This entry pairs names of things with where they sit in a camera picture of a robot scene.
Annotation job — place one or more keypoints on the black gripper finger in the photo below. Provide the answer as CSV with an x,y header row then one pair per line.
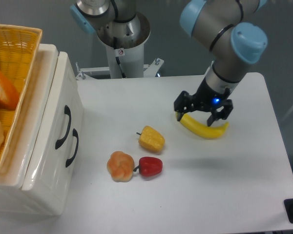
x,y
183,104
222,114

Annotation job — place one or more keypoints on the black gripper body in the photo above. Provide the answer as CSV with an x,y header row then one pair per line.
x,y
208,100

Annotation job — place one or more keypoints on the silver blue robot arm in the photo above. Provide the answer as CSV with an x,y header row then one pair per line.
x,y
219,25

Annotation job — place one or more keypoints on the white drawer cabinet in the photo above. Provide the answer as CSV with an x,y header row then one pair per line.
x,y
14,168

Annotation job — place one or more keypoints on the yellow banana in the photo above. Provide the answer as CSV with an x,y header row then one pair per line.
x,y
202,130

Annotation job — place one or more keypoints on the yellow bell pepper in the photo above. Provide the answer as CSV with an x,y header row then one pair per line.
x,y
151,140

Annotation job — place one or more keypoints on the red bell pepper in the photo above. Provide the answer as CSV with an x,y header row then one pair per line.
x,y
149,166

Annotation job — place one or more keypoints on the round bread bun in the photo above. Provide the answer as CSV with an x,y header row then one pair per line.
x,y
120,166

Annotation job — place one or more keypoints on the yellow wicker basket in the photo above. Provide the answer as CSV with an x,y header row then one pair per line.
x,y
18,48

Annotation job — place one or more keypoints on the orange baguette bread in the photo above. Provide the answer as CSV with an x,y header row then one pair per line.
x,y
9,96

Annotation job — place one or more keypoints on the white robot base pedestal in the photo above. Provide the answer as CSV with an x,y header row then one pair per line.
x,y
122,30

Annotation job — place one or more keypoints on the lower drawer black handle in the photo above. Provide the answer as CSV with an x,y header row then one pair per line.
x,y
73,149

